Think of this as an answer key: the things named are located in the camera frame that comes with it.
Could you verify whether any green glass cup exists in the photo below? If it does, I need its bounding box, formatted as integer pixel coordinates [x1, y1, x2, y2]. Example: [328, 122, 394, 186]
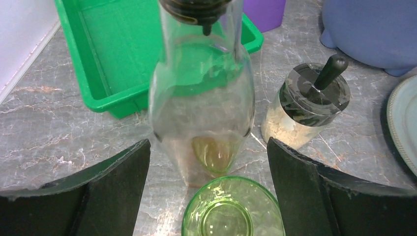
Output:
[181, 176, 286, 236]

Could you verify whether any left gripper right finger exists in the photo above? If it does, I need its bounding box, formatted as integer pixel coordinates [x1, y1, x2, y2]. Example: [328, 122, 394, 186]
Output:
[267, 138, 417, 236]

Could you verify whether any purple metronome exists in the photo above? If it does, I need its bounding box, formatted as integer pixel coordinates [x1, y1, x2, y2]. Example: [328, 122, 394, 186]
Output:
[243, 0, 286, 33]

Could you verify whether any grey round plate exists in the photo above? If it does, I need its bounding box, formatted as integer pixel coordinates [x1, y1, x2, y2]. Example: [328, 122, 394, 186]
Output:
[387, 75, 417, 175]

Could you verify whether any green plastic tray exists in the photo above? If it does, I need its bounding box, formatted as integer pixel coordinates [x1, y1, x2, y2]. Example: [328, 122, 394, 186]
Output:
[55, 0, 263, 118]

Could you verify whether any blue trash bin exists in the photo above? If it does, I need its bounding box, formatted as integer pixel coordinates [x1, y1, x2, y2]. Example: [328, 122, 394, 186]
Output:
[320, 0, 417, 77]

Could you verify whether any spice jar black lid powder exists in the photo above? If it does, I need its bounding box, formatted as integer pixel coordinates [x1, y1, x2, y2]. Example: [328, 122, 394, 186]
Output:
[261, 54, 351, 149]

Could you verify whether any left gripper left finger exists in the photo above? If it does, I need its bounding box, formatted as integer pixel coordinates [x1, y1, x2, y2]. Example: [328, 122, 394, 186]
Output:
[0, 139, 151, 236]

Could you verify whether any glass oil bottle amber residue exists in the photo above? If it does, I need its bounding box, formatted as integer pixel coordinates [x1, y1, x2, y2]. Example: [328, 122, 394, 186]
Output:
[149, 0, 255, 187]

